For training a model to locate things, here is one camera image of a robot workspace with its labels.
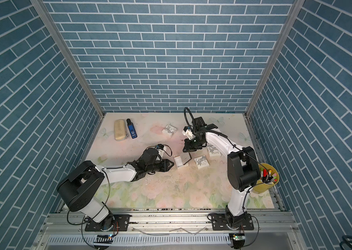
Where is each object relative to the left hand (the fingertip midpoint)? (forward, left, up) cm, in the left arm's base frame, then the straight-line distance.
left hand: (176, 165), depth 88 cm
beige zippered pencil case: (+28, +40, -2) cm, 48 cm away
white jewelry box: (+10, -23, -1) cm, 26 cm away
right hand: (+7, -6, +5) cm, 10 cm away
